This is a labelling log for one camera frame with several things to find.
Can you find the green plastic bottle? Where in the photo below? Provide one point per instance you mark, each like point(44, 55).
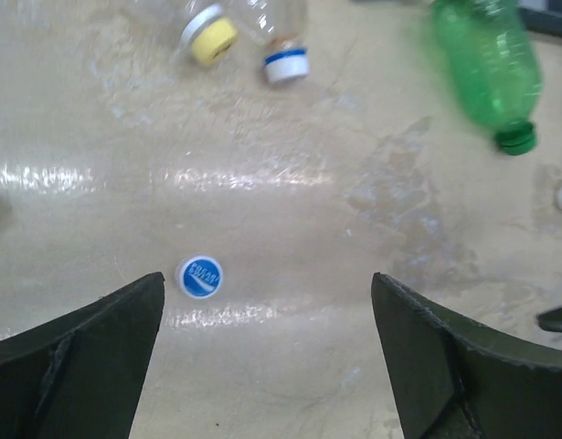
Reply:
point(493, 68)

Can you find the black white chessboard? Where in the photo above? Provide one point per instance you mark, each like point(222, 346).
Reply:
point(542, 16)

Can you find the Pocari Sweat white cap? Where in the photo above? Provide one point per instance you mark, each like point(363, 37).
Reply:
point(199, 277)

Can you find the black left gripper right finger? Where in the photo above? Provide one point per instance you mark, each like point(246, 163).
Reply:
point(453, 377)

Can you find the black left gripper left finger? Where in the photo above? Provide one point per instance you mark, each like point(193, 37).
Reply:
point(81, 375)

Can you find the Pepsi label clear bottle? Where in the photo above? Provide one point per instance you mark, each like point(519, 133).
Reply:
point(279, 27)

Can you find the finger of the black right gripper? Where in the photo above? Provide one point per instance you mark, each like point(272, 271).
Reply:
point(551, 320)

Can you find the clear bottle yellow cap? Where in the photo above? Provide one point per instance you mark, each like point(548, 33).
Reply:
point(205, 33)

